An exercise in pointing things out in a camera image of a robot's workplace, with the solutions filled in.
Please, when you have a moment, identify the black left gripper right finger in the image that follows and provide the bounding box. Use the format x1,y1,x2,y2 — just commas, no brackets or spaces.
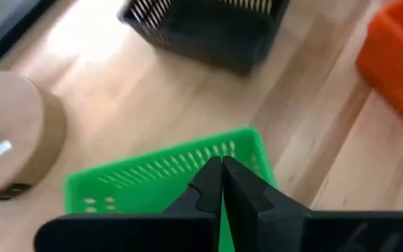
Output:
222,155,313,252

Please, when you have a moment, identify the red-orange plastic slotted basket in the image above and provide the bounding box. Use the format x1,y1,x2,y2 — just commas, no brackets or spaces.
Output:
355,0,403,132

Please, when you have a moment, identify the black plastic slotted basket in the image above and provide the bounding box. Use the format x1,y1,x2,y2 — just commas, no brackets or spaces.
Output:
116,0,292,77

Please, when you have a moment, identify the white-shaded wooden-base table lamp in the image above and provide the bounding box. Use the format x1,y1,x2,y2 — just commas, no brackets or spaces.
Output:
0,68,68,203

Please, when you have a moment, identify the green plastic slotted basket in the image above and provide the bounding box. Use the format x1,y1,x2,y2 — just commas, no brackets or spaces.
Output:
63,126,279,252

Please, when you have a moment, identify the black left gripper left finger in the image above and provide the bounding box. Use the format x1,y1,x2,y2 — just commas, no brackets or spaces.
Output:
162,155,223,216

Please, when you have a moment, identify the black aluminium table frame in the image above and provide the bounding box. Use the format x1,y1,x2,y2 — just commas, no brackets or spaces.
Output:
0,0,61,73

